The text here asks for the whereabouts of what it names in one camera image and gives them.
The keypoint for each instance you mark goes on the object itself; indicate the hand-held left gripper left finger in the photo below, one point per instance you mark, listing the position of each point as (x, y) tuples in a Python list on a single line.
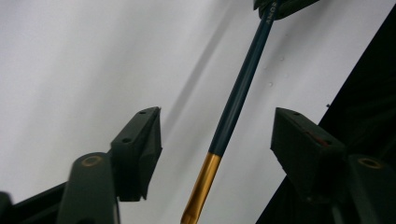
[(137, 152)]

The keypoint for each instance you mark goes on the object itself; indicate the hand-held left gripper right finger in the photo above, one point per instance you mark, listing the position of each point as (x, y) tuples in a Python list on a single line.
[(308, 152)]

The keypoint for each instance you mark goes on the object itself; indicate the white table board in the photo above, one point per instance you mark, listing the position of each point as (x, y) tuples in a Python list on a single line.
[(77, 62)]

